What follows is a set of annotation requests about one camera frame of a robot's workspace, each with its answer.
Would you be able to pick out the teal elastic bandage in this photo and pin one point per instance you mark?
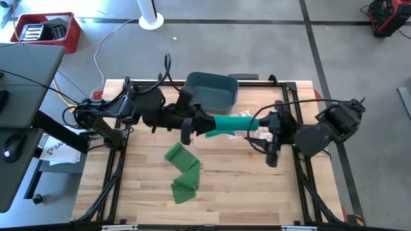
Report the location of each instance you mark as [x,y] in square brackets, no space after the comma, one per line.
[236,123]

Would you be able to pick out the green elastic bandage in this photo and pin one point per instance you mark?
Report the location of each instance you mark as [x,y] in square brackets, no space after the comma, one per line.
[181,158]

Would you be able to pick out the red black equipment case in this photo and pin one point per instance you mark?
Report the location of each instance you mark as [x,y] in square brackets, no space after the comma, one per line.
[390,16]

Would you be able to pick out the grey desk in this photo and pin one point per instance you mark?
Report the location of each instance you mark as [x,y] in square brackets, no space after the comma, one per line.
[29,80]
[16,179]

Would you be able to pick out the white printed paper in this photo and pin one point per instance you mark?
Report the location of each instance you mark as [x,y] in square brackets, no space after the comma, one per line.
[61,154]

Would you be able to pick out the black appliance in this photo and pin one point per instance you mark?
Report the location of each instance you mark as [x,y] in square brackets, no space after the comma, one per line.
[57,29]

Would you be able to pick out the silver bracket bar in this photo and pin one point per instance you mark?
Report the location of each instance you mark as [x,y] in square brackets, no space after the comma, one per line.
[298,228]
[120,228]

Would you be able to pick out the black computer mouse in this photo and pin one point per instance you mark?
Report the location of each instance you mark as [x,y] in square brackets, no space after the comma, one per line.
[14,146]

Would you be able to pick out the silver black toaster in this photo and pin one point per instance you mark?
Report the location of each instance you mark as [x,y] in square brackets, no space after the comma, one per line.
[33,32]

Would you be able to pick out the black caster wheel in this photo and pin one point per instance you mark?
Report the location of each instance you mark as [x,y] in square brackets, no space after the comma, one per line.
[37,199]

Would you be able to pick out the grey metal plate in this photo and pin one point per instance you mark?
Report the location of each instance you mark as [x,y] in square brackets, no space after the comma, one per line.
[405,102]

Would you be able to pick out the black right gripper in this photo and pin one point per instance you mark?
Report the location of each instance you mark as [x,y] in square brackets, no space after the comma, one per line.
[284,131]

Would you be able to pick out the black desk leg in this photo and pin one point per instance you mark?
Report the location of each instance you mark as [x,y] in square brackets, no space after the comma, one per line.
[57,131]

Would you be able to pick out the black table frame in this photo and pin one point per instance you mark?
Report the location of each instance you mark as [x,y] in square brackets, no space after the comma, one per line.
[257,83]

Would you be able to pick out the red plastic crate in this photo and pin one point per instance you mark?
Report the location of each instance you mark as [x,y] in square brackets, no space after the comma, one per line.
[69,43]

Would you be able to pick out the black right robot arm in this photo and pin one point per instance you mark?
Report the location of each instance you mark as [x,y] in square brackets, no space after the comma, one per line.
[313,139]

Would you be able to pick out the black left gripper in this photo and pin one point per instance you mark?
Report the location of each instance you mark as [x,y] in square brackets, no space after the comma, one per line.
[186,123]

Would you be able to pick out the white pedestal stand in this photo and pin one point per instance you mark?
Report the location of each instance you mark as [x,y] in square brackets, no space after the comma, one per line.
[151,20]

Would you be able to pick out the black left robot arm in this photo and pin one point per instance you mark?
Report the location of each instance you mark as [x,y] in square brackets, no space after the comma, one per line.
[151,106]

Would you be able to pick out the dark teal plastic bin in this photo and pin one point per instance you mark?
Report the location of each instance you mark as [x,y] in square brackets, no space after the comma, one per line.
[213,93]

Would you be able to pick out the clear plastic bag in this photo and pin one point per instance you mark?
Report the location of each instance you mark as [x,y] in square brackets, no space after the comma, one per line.
[261,133]
[244,114]

